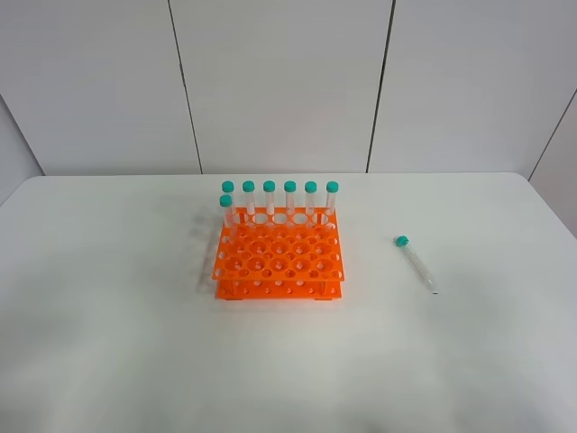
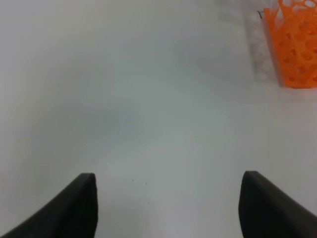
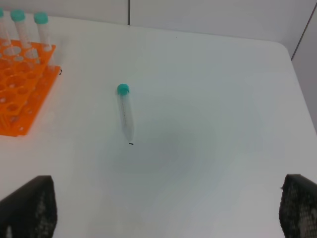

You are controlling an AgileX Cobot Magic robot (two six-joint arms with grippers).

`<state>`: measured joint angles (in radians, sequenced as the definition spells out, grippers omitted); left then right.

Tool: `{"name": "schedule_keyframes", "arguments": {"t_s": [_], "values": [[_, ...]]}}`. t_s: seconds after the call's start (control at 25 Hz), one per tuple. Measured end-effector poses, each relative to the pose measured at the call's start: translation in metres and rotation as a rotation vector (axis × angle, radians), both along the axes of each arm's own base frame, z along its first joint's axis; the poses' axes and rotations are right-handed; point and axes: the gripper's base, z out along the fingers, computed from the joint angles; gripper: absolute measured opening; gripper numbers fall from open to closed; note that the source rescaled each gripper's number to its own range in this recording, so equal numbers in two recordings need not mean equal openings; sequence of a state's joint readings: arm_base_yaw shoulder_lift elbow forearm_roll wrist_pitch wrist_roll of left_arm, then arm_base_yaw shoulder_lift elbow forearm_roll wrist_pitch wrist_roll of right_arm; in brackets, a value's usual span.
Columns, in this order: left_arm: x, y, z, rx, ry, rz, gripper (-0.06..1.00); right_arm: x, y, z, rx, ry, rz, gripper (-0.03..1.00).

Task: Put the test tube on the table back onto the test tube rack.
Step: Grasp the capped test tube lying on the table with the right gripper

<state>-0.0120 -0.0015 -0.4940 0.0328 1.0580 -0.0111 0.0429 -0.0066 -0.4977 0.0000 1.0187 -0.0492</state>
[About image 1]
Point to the teal capped test tube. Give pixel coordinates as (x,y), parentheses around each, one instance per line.
(403,243)

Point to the orange test tube rack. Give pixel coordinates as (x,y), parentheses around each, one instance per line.
(284,256)

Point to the second row left tube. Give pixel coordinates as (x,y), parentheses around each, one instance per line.
(226,202)

